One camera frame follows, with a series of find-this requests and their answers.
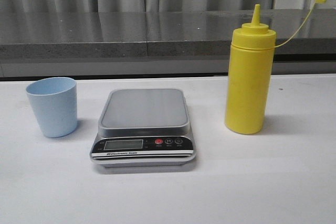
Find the yellow squeeze bottle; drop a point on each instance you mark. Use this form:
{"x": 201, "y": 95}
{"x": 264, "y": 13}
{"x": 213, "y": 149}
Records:
{"x": 251, "y": 58}

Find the light blue plastic cup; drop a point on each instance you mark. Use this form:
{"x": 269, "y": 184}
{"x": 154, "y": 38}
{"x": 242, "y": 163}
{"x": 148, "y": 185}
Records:
{"x": 54, "y": 103}

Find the silver electronic kitchen scale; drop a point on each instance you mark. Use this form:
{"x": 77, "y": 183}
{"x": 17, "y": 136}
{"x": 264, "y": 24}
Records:
{"x": 144, "y": 128}

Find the grey stone counter ledge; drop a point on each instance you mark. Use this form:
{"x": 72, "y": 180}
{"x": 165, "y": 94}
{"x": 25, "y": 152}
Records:
{"x": 83, "y": 36}

